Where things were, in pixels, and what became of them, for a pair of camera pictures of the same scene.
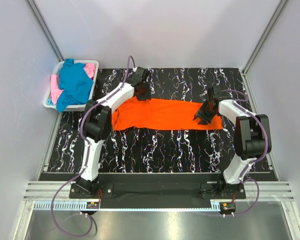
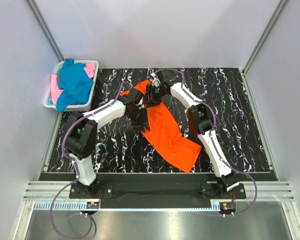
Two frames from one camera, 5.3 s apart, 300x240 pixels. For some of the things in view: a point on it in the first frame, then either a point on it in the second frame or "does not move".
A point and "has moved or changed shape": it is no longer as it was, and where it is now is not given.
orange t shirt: [176, 114] has moved or changed shape
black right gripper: [204, 120] → [153, 100]
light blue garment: [49, 102] does not move
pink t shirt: [90, 68] does not move
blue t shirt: [76, 83] does not move
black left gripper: [148, 95] → [143, 123]
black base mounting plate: [157, 196] does not move
